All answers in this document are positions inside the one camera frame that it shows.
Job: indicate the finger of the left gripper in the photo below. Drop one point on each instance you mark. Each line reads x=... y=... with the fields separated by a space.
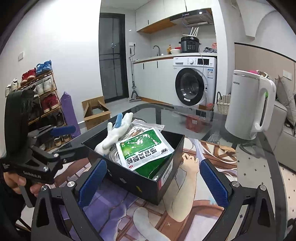
x=69 y=154
x=44 y=134

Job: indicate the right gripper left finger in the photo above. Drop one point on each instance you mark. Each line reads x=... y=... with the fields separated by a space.
x=89 y=182

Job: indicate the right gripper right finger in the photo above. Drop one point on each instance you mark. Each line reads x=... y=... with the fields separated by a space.
x=217 y=183

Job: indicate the green medicine packet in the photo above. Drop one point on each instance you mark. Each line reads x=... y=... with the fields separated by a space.
x=145 y=153

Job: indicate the white plush toy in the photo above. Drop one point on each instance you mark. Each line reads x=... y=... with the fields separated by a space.
x=114 y=133

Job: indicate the person's left hand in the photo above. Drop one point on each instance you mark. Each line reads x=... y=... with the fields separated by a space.
x=14 y=181

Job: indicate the wooden shoe rack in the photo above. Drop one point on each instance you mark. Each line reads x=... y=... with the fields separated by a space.
x=46 y=107

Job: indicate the purple yoga mat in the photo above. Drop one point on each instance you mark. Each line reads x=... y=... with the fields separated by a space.
x=69 y=113

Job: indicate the brown cardboard box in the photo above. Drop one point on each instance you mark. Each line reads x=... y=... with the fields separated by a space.
x=95 y=112

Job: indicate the black cardboard box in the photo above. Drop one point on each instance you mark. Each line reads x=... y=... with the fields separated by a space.
x=151 y=190

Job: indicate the white electric kettle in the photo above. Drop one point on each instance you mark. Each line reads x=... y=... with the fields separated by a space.
x=251 y=104

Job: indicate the floor mop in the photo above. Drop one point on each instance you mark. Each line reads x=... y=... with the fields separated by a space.
x=134 y=96

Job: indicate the grey sofa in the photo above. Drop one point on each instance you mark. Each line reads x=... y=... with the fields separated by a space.
x=281 y=131

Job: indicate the white wicker basket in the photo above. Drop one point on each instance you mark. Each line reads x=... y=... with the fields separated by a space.
x=223 y=103

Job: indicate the white washing machine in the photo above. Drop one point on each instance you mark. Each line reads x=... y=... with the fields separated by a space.
x=195 y=81

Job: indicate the black pressure cooker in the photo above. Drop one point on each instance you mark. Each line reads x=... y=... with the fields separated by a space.
x=189 y=44

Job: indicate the range hood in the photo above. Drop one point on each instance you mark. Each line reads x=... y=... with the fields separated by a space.
x=193 y=18

